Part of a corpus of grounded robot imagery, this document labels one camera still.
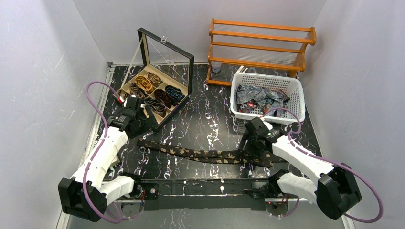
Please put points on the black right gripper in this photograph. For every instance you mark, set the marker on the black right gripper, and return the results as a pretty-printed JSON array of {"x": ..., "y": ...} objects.
[{"x": 250, "y": 149}]

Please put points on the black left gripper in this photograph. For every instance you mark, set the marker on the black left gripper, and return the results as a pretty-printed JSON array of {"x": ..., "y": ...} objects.
[{"x": 147, "y": 120}]

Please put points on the black gold floral tie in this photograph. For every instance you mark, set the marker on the black gold floral tie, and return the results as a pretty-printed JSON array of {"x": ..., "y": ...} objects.
[{"x": 213, "y": 156}]

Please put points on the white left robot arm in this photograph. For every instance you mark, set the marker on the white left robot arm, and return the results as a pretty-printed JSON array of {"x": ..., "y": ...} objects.
[{"x": 85, "y": 194}]

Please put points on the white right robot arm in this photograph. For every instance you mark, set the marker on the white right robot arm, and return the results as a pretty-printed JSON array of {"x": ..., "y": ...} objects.
[{"x": 332, "y": 188}]

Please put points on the grey ties in basket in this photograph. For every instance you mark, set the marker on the grey ties in basket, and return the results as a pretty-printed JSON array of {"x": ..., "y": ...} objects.
[{"x": 266, "y": 101}]

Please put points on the olive patterned rolled tie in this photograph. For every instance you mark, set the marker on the olive patterned rolled tie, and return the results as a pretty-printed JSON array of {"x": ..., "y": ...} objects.
[{"x": 122, "y": 94}]

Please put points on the grey striped rolled tie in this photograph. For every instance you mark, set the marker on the grey striped rolled tie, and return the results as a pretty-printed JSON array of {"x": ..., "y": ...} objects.
[{"x": 157, "y": 106}]

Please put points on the brown patterned rolled tie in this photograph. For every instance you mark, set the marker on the brown patterned rolled tie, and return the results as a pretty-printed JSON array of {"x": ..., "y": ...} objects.
[{"x": 137, "y": 91}]

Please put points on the dark red rolled tie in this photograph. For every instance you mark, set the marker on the dark red rolled tie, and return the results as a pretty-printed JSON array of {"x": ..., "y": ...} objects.
[{"x": 163, "y": 97}]

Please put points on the gold rolled tie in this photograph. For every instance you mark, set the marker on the gold rolled tie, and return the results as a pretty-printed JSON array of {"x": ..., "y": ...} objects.
[{"x": 144, "y": 83}]

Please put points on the white plastic basket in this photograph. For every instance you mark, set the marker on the white plastic basket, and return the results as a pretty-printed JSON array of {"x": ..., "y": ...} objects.
[{"x": 290, "y": 86}]

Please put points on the brown rolled tie back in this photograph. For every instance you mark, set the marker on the brown rolled tie back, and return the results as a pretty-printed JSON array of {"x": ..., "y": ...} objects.
[{"x": 155, "y": 80}]

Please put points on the black tie storage box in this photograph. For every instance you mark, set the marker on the black tie storage box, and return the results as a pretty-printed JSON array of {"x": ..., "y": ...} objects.
[{"x": 160, "y": 73}]

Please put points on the blue black rolled tie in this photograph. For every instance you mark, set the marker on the blue black rolled tie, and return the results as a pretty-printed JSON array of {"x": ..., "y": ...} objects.
[{"x": 174, "y": 93}]

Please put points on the small clear plastic cup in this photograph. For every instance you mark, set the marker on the small clear plastic cup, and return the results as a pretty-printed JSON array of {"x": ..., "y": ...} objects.
[{"x": 216, "y": 67}]

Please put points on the orange wooden shoe rack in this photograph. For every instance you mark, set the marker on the orange wooden shoe rack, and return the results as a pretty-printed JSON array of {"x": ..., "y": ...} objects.
[{"x": 278, "y": 47}]

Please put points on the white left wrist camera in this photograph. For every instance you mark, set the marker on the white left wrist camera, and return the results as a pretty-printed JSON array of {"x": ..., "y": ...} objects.
[{"x": 129, "y": 102}]

